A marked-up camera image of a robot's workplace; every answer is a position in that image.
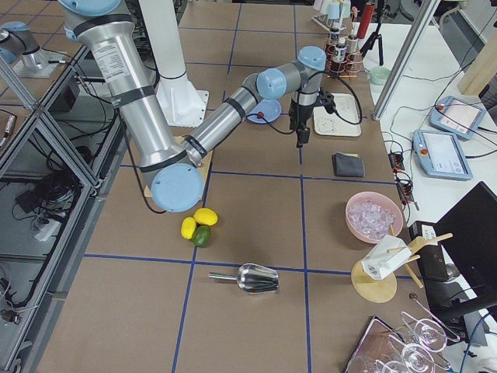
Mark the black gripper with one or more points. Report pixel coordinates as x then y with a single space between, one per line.
300 115

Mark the blue plate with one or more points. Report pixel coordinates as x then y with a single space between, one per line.
271 109

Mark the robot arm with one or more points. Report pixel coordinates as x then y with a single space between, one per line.
169 167

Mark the cream bear tray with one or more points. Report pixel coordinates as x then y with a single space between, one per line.
343 122

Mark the grey folded cloth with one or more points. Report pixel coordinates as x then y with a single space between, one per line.
347 165

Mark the bottle white cap lower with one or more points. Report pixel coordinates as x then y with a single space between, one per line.
340 51

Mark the bottle white cap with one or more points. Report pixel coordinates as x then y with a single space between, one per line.
333 37
340 51

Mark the mint green bowl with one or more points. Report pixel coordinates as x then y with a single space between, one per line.
379 75

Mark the bottle white cap left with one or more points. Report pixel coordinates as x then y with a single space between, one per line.
333 37

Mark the wooden cutting board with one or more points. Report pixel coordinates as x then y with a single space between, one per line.
206 163

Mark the pink bowl with ice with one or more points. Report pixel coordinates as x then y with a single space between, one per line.
370 216

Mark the yellow lemon round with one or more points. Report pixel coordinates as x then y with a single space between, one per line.
205 216

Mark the teach pendant near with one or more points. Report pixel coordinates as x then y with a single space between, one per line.
440 155

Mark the teach pendant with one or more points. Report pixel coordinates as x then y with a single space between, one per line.
457 116
440 155

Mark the red cylinder bottle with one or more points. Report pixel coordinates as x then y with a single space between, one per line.
365 20

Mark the green lime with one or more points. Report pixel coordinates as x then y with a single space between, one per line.
201 236

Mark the white paper carton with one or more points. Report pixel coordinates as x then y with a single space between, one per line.
386 257

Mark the teach pendant far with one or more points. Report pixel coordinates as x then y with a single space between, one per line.
457 116

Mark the yellow lemon oval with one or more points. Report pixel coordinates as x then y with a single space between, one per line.
188 228

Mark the black tripod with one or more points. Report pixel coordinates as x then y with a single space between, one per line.
376 37

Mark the steel ice scoop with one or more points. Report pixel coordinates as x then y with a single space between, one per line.
252 278

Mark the wooden stand round base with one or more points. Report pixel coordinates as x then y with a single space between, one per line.
384 290

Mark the black monitor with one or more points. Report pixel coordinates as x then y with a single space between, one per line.
472 249

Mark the glass rack tray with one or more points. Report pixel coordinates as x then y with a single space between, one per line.
414 346

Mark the copper wire bottle rack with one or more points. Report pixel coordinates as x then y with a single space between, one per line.
352 65

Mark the white wire cup rack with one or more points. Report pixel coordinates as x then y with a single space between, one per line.
331 13

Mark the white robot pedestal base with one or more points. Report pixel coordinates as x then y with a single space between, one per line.
182 104

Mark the aluminium frame post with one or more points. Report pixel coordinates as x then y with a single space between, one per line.
413 38

